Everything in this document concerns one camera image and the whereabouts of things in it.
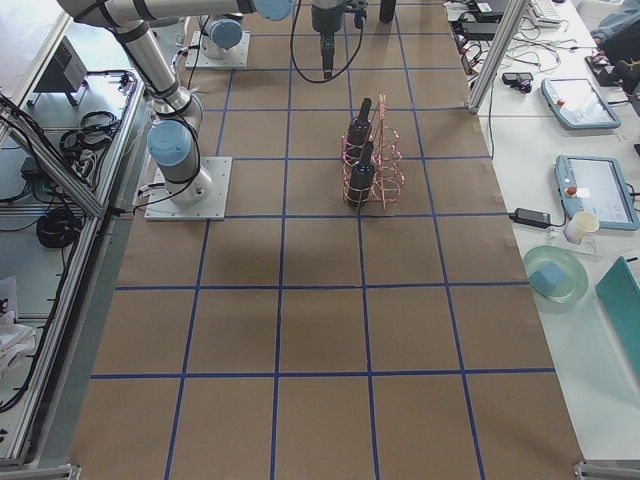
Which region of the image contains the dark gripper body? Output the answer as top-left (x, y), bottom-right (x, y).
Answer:
top-left (311, 0), bottom-right (346, 33)

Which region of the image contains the dark wine bottle carried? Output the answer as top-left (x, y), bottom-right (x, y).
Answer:
top-left (379, 0), bottom-right (396, 24)

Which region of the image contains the dark wine bottle far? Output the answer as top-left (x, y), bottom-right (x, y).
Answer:
top-left (345, 97), bottom-right (372, 158)

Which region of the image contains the dark wine bottle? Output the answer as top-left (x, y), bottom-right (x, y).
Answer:
top-left (345, 97), bottom-right (372, 158)
top-left (347, 141), bottom-right (375, 209)

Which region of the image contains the dark wine bottle near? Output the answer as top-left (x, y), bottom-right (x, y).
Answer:
top-left (347, 141), bottom-right (375, 209)

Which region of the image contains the black webcam device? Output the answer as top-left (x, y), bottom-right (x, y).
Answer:
top-left (502, 72), bottom-right (533, 93)

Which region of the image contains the teach pendant far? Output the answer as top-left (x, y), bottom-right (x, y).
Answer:
top-left (540, 78), bottom-right (621, 130)

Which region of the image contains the teach pendant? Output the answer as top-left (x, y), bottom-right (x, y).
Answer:
top-left (555, 155), bottom-right (639, 231)
top-left (540, 78), bottom-right (621, 130)

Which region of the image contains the grey control box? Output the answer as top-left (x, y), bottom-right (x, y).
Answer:
top-left (27, 36), bottom-right (88, 107)

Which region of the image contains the black power adapter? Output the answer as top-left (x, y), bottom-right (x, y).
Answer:
top-left (509, 208), bottom-right (551, 229)

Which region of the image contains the brown paper table mat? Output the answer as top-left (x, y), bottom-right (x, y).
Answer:
top-left (71, 1), bottom-right (581, 479)

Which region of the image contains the teach pendant near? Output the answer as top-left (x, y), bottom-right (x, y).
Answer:
top-left (555, 155), bottom-right (639, 231)

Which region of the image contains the white paper cup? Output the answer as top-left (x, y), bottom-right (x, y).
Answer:
top-left (563, 211), bottom-right (600, 245)

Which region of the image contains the blue foam block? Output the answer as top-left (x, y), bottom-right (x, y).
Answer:
top-left (528, 261), bottom-right (570, 298)

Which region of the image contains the green glass bowl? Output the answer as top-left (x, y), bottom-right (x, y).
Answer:
top-left (523, 245), bottom-right (589, 304)

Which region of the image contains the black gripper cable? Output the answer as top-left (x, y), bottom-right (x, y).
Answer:
top-left (289, 0), bottom-right (367, 84)

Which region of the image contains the copper wire wine basket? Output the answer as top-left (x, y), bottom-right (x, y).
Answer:
top-left (341, 93), bottom-right (405, 209)

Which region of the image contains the aluminium frame post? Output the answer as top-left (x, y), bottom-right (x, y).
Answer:
top-left (467, 0), bottom-right (529, 114)

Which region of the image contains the black coiled cable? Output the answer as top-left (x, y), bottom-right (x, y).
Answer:
top-left (35, 205), bottom-right (77, 250)

